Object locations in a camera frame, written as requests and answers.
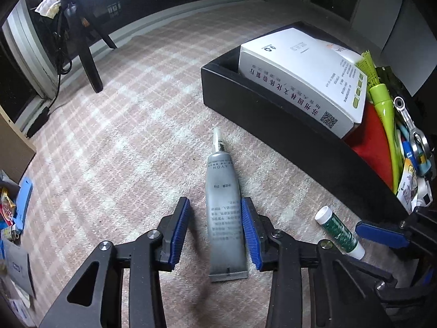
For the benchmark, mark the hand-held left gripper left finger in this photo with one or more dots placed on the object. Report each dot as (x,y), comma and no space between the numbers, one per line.
(177,232)

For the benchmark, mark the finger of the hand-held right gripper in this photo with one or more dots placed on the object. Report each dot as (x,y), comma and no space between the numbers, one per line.
(379,232)
(409,293)

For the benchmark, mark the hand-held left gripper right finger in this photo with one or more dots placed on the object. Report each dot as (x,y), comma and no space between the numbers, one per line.
(251,232)

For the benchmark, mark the grey cream tube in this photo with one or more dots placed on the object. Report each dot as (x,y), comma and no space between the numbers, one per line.
(223,211)

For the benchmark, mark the green glue stick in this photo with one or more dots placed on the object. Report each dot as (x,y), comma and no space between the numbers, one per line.
(338,232)

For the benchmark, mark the black organizer box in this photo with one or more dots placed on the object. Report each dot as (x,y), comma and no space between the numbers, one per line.
(273,109)

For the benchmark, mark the white printed packet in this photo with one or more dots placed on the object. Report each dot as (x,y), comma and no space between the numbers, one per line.
(409,184)

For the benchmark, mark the red flat box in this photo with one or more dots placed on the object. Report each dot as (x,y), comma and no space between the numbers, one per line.
(372,143)

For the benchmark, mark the metal nail clipper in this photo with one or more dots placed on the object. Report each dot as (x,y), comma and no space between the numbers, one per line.
(399,103)

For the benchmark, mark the blue phone case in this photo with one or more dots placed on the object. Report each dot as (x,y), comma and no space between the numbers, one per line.
(24,201)

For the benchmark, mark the grey plastic pouch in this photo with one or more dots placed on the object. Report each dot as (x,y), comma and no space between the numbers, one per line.
(18,270)

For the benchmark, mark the white cardboard box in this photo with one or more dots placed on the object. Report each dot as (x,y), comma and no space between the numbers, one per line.
(300,75)

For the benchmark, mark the red white snack pack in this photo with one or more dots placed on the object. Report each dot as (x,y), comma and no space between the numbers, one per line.
(6,208)

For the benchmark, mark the beige backboard panel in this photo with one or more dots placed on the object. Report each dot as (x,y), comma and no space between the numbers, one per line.
(13,150)

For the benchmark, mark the wall socket plate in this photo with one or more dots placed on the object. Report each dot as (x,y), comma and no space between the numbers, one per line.
(114,10)

